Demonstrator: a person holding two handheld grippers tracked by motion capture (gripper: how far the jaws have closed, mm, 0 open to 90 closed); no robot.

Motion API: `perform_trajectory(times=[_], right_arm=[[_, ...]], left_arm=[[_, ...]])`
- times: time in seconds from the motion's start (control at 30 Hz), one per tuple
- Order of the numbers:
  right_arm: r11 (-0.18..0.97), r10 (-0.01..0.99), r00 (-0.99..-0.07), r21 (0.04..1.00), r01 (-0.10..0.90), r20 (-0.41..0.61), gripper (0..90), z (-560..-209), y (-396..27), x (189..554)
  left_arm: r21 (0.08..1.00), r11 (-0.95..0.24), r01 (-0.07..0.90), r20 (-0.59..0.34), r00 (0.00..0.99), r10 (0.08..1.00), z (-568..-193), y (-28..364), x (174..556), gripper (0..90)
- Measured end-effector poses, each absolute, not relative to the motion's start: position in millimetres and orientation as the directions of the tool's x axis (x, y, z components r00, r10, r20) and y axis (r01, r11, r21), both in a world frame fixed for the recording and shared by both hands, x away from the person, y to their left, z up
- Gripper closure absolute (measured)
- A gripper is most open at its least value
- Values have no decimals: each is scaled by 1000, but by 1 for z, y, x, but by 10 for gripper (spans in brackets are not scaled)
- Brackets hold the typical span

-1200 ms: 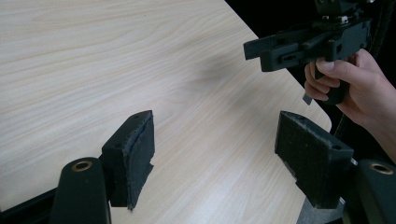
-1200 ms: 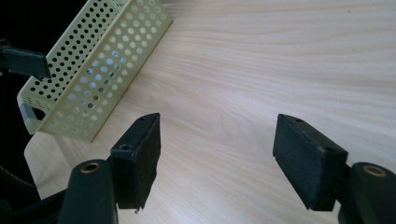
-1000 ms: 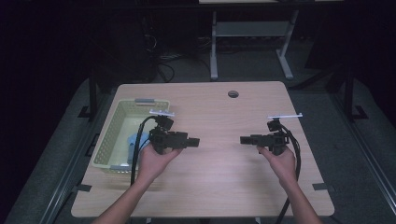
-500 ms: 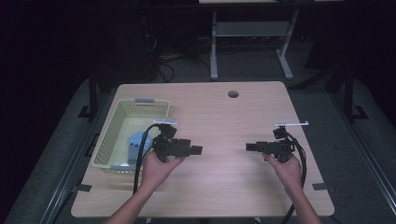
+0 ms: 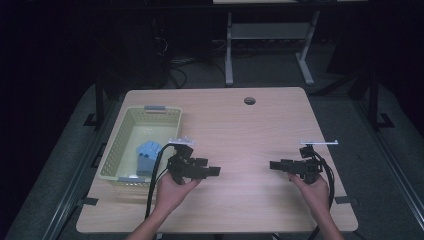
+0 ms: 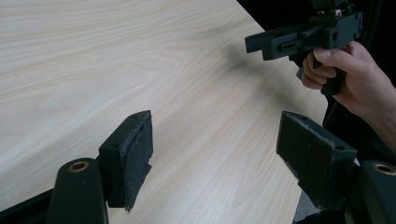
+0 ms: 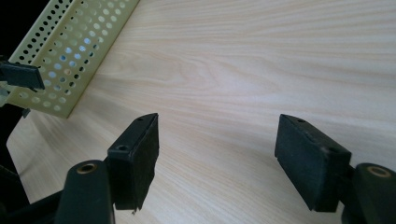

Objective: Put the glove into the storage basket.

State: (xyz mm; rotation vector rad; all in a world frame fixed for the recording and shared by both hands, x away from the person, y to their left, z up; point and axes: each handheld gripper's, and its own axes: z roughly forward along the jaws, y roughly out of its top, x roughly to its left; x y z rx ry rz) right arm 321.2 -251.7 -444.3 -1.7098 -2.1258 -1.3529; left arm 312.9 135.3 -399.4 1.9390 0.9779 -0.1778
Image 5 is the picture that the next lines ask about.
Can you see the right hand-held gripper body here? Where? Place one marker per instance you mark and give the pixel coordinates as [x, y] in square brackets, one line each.
[310, 165]

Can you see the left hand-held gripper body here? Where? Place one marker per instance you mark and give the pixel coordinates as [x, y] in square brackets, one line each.
[181, 163]

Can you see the blue and grey glove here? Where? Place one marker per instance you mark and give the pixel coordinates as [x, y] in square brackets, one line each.
[141, 151]
[151, 148]

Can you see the pale yellow plastic basket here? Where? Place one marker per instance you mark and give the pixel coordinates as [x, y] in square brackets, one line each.
[133, 133]

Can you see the person's right hand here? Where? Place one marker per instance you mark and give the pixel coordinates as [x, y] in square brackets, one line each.
[313, 195]

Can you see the person's left hand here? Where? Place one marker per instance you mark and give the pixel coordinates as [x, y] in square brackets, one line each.
[171, 195]

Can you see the black tape tab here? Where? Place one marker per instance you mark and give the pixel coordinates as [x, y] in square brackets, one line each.
[346, 200]
[88, 201]

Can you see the grey table grommet hole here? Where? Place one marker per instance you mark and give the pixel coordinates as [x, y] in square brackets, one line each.
[249, 100]

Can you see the black metal post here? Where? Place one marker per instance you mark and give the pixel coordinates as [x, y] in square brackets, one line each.
[99, 100]
[374, 100]

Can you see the white metal desk frame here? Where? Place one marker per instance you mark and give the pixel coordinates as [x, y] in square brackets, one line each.
[266, 31]

